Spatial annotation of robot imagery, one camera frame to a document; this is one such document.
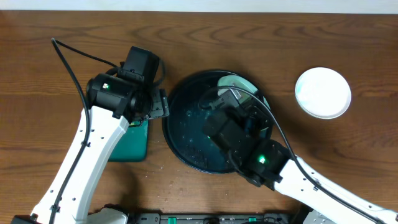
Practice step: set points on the round black tray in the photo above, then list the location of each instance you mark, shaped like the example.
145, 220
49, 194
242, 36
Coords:
183, 127

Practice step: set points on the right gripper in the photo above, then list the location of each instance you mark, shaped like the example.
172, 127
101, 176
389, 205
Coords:
257, 111

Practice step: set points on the black rectangular sponge tray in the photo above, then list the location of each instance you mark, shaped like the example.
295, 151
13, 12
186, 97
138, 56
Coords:
132, 147

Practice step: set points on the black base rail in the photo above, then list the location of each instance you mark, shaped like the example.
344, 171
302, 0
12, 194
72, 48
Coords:
199, 218

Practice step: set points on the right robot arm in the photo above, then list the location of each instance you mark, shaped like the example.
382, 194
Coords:
290, 175

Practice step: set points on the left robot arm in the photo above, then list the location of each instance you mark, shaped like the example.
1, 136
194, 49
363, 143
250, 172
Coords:
114, 100

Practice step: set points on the white plate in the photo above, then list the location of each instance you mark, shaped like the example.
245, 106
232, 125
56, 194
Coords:
323, 93

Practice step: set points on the mint plate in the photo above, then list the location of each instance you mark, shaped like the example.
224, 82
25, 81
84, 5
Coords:
251, 100

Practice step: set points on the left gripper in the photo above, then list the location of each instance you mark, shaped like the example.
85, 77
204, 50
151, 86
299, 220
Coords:
160, 104

